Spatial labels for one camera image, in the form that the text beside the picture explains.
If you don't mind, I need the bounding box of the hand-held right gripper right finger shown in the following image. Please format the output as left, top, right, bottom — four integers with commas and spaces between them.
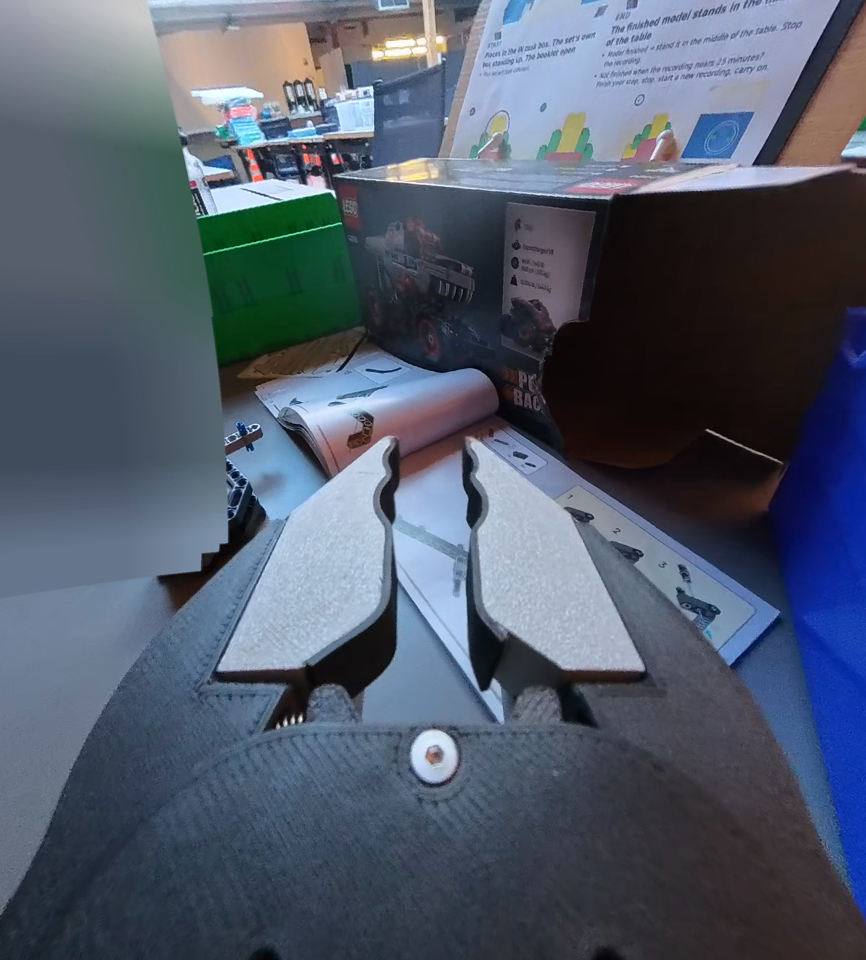
463, 437, 647, 693

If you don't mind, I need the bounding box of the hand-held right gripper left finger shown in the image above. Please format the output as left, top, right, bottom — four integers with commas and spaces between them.
217, 436, 401, 702

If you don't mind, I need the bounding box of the partly built lego model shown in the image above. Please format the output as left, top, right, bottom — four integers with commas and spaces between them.
224, 420, 267, 552

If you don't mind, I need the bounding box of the green plastic bin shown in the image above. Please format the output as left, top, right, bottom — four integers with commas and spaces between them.
196, 189, 365, 369

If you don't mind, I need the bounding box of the black lego set box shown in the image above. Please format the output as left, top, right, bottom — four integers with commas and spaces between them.
331, 157, 866, 470

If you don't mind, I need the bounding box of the open instruction booklet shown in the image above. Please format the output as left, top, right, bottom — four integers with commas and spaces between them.
255, 366, 781, 725

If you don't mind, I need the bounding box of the blue plastic bin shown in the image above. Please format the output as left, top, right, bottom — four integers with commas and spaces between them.
769, 306, 866, 960

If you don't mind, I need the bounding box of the cluttered background desk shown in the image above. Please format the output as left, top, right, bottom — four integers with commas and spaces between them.
215, 123, 375, 189

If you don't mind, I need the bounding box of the black mesh office chair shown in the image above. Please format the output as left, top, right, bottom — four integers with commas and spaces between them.
373, 63, 449, 168

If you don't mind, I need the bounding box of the printed instruction poster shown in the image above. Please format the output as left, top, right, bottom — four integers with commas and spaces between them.
448, 0, 842, 166

